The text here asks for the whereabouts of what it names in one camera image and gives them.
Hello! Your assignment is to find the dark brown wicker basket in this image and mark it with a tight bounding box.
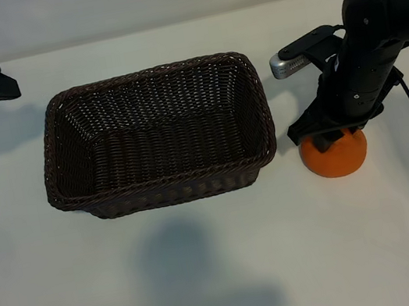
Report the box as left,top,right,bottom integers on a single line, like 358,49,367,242
27,45,286,230

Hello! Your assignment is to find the orange fruit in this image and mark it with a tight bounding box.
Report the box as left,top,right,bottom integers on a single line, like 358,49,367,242
295,123,373,183

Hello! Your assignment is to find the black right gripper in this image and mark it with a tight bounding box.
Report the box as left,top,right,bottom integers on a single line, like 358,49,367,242
276,42,409,159

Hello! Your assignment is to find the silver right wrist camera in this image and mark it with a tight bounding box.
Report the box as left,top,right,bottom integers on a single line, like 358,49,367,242
265,21,351,80

